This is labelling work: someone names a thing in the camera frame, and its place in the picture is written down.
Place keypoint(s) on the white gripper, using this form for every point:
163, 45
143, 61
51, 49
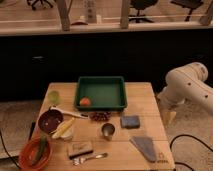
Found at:
168, 116

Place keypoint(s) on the grey towel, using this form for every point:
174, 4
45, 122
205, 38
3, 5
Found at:
145, 146

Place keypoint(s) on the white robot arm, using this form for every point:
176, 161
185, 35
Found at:
185, 83

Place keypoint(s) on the green plastic tray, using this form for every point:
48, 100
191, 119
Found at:
106, 93

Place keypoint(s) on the blue sponge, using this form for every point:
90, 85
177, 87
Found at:
130, 122

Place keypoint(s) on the metal cup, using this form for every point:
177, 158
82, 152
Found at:
108, 130

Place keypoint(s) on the dark grapes bunch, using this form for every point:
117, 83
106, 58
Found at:
100, 116

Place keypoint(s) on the orange tomato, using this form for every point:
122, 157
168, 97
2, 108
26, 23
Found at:
85, 101

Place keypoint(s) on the wooden block brush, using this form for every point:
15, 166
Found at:
76, 149

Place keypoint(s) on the silver fork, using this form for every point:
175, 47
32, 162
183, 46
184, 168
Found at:
81, 160

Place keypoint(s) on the yellow corn cob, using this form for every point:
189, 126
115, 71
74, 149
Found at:
64, 130

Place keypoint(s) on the black office chair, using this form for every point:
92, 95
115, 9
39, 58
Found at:
141, 5

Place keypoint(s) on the green plastic cup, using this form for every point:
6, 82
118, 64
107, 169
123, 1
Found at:
54, 98

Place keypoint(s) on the dark purple bowl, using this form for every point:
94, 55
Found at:
50, 120

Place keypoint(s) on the green cucumber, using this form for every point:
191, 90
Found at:
41, 148

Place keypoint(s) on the red plate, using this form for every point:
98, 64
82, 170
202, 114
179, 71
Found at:
29, 152

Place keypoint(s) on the white handled spatula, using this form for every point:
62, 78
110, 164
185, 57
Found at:
74, 114

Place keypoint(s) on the wooden post middle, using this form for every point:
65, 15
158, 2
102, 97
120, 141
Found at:
124, 14

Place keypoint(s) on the wooden post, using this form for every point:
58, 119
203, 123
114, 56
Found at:
63, 13
124, 14

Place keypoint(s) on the wooden post left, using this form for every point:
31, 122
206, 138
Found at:
63, 13

